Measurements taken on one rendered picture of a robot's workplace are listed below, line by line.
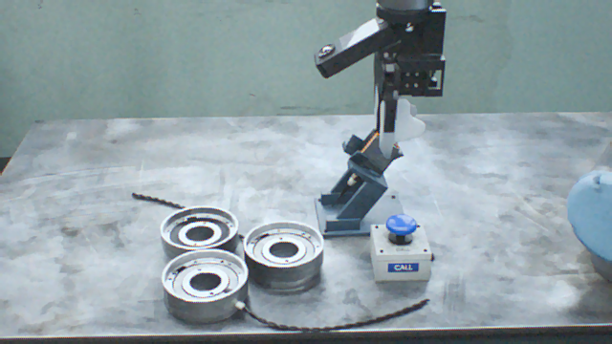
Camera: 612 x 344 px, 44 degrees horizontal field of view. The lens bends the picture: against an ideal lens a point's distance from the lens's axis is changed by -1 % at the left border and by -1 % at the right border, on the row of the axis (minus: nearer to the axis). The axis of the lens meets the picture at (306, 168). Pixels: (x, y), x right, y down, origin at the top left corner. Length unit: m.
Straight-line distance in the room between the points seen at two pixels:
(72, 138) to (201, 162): 0.26
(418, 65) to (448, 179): 0.30
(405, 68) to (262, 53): 1.64
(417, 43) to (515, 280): 0.33
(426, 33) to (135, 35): 1.73
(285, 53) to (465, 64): 0.61
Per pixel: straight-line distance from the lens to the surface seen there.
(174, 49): 2.63
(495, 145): 1.37
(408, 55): 1.02
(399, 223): 0.99
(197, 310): 0.93
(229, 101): 2.68
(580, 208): 0.89
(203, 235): 1.08
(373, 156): 1.07
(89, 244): 1.12
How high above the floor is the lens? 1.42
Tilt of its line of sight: 29 degrees down
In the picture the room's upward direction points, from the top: straight up
